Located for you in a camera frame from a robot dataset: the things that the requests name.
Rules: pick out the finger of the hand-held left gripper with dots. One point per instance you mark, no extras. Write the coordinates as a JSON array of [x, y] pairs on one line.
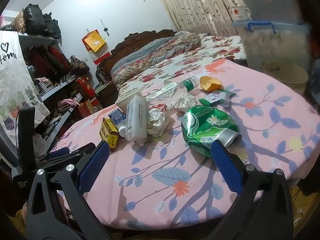
[[58, 153], [83, 148]]

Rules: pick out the red gift box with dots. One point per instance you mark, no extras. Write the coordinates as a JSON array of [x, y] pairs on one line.
[[86, 87]]

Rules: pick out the red floral bed sheet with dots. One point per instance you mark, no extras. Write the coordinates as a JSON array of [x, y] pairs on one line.
[[180, 67]]

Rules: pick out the clear storage box blue lid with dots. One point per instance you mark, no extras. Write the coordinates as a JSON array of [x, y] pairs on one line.
[[275, 47]]

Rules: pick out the brown handbag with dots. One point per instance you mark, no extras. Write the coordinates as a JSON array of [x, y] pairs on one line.
[[78, 66]]

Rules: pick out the small blue box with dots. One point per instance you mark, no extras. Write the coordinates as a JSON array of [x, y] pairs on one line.
[[117, 117]]

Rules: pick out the white mug red star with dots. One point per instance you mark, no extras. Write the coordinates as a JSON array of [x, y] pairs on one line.
[[238, 13]]

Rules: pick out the brown paper bag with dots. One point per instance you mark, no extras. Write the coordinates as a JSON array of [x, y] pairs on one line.
[[87, 108]]

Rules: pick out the green crushed can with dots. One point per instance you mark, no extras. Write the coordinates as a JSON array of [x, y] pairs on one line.
[[205, 125]]

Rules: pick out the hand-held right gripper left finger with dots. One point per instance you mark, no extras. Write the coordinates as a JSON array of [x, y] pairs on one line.
[[93, 165]]

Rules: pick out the small yellow red box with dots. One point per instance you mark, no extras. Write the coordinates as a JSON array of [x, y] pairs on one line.
[[108, 135]]

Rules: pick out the red yellow wall calendar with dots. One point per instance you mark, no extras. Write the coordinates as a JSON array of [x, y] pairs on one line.
[[93, 41]]

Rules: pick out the pink cloth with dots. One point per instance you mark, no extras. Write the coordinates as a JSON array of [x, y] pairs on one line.
[[68, 103]]

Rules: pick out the green white small carton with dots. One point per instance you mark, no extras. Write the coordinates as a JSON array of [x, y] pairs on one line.
[[215, 97]]

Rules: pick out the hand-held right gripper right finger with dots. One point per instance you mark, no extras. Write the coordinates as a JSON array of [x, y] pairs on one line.
[[226, 165]]

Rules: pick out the patchwork quilt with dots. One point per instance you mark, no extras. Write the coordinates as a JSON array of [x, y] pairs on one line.
[[155, 52]]

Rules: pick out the orange peel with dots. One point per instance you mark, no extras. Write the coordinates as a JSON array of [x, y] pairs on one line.
[[210, 83]]

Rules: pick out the black leather bag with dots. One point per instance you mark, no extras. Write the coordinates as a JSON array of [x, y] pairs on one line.
[[35, 20]]

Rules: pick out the dark red handbag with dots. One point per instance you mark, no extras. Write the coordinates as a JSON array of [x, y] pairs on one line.
[[57, 57]]

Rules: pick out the white paper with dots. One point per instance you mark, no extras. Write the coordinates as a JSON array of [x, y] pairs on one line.
[[157, 122], [183, 101]]

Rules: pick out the carved wooden headboard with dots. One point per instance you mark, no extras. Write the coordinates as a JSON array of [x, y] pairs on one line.
[[140, 36]]

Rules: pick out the clear bottle green label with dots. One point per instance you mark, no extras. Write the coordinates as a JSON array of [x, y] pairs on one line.
[[187, 83]]

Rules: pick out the leaf patterned curtain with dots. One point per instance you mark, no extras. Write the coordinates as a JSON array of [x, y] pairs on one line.
[[195, 5]]

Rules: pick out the beige trash bin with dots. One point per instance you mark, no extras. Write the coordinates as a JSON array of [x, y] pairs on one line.
[[287, 82]]

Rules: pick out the white printed cloth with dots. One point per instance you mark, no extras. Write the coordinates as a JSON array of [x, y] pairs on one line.
[[15, 80]]

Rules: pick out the white plastic bottle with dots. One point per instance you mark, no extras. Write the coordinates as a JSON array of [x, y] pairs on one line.
[[135, 120]]

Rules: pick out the pink white paper cup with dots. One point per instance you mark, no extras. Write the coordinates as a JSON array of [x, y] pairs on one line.
[[127, 100]]

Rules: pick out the hanging keys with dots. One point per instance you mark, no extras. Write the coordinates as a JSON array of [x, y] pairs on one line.
[[106, 30]]

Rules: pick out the metal storage shelf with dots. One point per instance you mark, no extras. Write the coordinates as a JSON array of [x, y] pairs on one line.
[[53, 90]]

